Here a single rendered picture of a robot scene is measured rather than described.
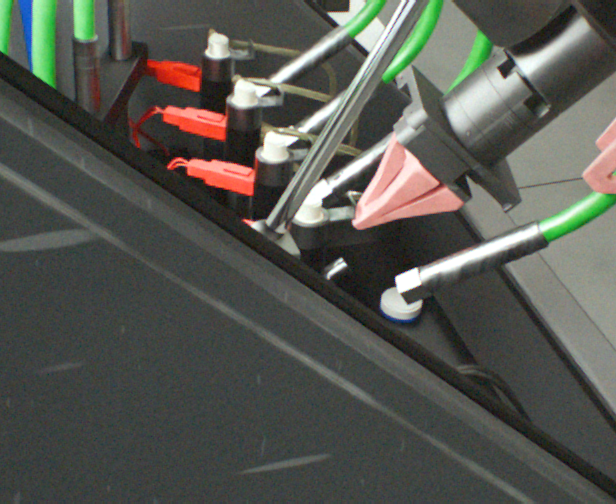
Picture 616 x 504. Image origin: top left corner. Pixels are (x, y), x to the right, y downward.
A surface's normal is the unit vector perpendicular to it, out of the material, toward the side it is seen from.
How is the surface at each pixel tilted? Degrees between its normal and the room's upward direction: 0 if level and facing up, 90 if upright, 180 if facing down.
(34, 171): 90
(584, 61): 83
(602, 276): 0
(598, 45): 83
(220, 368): 90
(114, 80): 0
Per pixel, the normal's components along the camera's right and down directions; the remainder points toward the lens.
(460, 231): -0.95, 0.12
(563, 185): 0.07, -0.81
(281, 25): 0.31, 0.58
